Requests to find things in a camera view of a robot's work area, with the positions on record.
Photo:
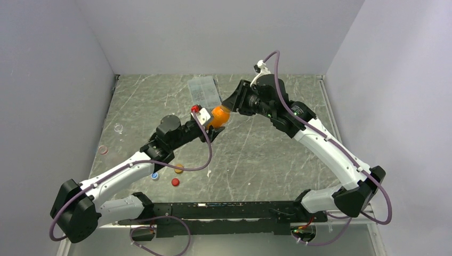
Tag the red bottle cap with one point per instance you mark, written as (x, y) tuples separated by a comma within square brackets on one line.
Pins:
[(175, 182)]

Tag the orange juice bottle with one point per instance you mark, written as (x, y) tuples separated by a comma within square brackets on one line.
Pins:
[(220, 116)]

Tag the blue white bottle cap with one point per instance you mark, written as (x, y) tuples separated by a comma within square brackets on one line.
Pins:
[(155, 176)]

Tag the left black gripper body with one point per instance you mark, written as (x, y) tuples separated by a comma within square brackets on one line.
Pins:
[(190, 132)]

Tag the clear empty bottle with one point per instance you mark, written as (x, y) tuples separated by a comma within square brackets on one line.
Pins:
[(118, 128)]

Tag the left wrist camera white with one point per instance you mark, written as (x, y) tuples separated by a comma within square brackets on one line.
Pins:
[(202, 115)]

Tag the clear bottle red label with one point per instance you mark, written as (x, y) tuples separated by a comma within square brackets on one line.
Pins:
[(102, 150)]

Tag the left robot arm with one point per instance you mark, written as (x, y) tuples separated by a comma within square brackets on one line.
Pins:
[(81, 207)]

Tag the clear plastic screw box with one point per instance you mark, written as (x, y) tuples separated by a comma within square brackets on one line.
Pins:
[(204, 91)]

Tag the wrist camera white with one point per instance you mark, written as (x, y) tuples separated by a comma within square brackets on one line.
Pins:
[(260, 69), (202, 115)]

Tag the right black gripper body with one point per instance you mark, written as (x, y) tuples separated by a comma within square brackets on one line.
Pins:
[(257, 106)]

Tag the orange bottle cap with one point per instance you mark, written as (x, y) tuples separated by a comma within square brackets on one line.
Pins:
[(179, 168)]

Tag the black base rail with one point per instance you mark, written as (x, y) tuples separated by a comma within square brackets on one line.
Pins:
[(218, 218)]

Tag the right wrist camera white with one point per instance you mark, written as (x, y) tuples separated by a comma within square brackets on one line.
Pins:
[(260, 69)]

